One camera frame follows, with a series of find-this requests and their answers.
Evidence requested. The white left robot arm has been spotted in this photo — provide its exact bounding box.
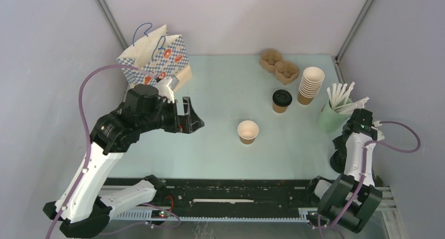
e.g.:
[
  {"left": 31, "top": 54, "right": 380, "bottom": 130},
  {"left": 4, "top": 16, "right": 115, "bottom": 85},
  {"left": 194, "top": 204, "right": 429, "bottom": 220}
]
[{"left": 43, "top": 85, "right": 204, "bottom": 238}]

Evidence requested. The stack of black lids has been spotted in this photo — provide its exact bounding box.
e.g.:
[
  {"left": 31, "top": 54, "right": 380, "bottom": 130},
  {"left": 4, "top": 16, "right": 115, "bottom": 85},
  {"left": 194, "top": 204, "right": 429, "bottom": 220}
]
[{"left": 330, "top": 150, "right": 346, "bottom": 174}]

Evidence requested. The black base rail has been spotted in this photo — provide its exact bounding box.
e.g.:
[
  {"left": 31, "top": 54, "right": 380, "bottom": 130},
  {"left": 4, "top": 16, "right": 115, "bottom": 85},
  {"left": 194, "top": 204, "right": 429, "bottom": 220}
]
[{"left": 81, "top": 178, "right": 397, "bottom": 222}]

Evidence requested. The brown paper cup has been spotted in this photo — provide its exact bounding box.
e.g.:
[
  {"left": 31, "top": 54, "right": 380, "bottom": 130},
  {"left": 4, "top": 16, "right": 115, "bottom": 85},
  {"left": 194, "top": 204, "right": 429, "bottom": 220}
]
[
  {"left": 272, "top": 89, "right": 293, "bottom": 113},
  {"left": 237, "top": 120, "right": 259, "bottom": 144}
]

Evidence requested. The brown pulp cup carrier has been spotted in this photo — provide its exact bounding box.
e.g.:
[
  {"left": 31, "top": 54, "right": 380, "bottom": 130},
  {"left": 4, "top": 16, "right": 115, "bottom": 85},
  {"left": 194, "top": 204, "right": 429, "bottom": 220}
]
[{"left": 259, "top": 49, "right": 300, "bottom": 85}]

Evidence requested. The stack of brown paper cups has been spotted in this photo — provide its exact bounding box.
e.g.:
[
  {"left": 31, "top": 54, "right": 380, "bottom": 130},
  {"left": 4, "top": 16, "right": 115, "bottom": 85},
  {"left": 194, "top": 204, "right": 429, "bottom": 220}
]
[{"left": 298, "top": 67, "right": 325, "bottom": 105}]

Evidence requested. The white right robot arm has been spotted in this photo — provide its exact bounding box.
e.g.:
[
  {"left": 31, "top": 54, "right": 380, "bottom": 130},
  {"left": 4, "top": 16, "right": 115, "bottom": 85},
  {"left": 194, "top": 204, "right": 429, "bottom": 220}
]
[{"left": 305, "top": 109, "right": 383, "bottom": 233}]

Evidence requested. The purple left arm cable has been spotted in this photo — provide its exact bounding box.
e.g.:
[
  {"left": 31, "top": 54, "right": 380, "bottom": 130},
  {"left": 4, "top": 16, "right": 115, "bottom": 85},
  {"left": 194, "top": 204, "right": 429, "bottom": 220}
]
[{"left": 45, "top": 65, "right": 182, "bottom": 239}]

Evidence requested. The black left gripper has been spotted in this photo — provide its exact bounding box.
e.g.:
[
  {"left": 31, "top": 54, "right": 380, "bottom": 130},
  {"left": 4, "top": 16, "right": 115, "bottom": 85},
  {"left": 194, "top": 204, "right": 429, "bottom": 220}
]
[{"left": 139, "top": 96, "right": 204, "bottom": 133}]

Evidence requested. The blue checkered paper bag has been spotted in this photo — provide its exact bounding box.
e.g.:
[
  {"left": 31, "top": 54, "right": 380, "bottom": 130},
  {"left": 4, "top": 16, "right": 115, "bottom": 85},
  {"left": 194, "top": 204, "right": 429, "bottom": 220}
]
[{"left": 116, "top": 22, "right": 193, "bottom": 91}]

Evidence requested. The green straw holder cup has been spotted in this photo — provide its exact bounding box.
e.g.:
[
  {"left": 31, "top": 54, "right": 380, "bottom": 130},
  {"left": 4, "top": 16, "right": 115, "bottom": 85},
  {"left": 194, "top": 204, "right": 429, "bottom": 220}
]
[{"left": 316, "top": 100, "right": 352, "bottom": 133}]

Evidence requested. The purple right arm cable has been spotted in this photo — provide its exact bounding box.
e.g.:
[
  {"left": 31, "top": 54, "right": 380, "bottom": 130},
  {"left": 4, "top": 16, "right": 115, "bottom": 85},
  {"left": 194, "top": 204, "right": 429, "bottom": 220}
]
[{"left": 316, "top": 120, "right": 421, "bottom": 239}]

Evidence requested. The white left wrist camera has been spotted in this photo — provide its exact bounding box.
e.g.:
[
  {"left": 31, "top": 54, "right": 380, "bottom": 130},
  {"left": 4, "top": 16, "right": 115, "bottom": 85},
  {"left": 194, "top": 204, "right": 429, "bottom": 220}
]
[{"left": 154, "top": 75, "right": 179, "bottom": 103}]

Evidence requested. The black plastic cup lid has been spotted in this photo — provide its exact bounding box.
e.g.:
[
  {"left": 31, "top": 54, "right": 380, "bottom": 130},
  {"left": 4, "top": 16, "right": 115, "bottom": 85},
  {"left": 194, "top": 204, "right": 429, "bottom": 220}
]
[{"left": 272, "top": 89, "right": 292, "bottom": 107}]

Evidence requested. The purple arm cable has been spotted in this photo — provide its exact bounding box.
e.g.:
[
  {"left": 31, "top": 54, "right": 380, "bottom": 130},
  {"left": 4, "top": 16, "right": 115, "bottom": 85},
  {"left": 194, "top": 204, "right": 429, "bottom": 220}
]
[
  {"left": 45, "top": 65, "right": 182, "bottom": 239},
  {"left": 316, "top": 120, "right": 421, "bottom": 239}
]

